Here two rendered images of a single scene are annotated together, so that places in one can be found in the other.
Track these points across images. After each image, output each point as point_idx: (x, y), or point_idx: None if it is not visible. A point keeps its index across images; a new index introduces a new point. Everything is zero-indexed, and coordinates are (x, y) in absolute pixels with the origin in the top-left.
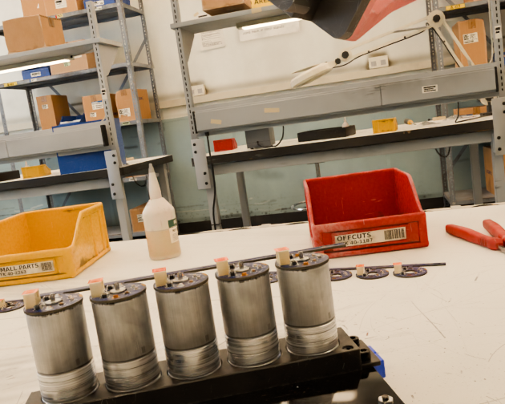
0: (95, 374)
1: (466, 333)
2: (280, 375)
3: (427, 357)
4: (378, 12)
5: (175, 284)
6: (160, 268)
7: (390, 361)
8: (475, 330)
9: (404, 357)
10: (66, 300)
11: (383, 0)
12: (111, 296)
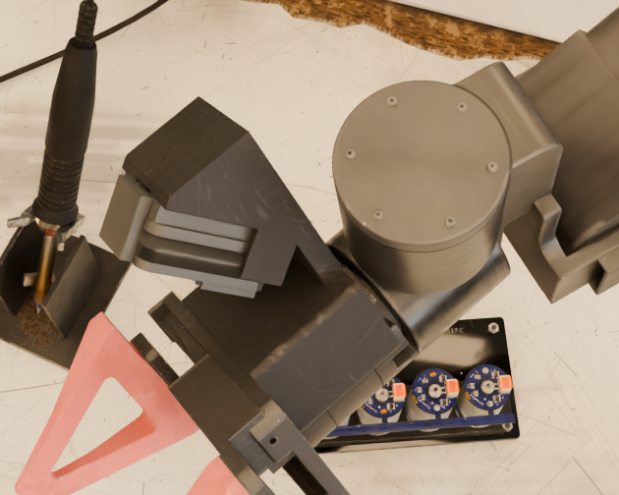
0: (456, 403)
1: (122, 482)
2: None
3: (176, 447)
4: (136, 418)
5: (386, 386)
6: (399, 395)
7: (207, 452)
8: (111, 486)
9: (194, 454)
10: (477, 385)
11: (118, 437)
12: (437, 379)
